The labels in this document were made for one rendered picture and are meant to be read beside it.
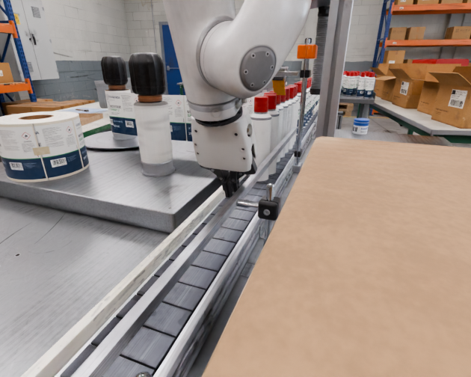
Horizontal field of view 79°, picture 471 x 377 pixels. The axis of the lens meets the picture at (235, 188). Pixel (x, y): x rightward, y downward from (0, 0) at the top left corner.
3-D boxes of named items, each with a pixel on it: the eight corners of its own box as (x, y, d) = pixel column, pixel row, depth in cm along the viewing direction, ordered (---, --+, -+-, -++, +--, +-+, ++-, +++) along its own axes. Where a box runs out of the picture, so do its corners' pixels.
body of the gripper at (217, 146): (256, 95, 44) (260, 154, 52) (196, 93, 47) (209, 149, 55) (241, 120, 39) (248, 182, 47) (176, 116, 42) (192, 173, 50)
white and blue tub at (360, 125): (353, 131, 150) (355, 117, 147) (367, 132, 147) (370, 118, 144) (351, 133, 144) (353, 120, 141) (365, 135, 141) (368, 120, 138)
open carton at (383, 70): (363, 94, 371) (369, 63, 356) (400, 95, 365) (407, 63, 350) (373, 98, 335) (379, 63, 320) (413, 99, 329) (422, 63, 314)
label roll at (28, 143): (90, 173, 78) (79, 120, 72) (0, 187, 69) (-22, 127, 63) (87, 155, 94) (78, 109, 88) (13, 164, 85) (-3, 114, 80)
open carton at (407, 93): (380, 103, 291) (387, 63, 276) (427, 104, 286) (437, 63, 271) (394, 108, 256) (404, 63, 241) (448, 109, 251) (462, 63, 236)
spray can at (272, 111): (262, 168, 82) (265, 93, 73) (279, 172, 79) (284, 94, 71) (253, 173, 78) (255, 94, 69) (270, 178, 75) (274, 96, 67)
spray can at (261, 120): (252, 174, 77) (254, 95, 69) (271, 177, 75) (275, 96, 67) (245, 181, 73) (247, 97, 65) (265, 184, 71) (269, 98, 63)
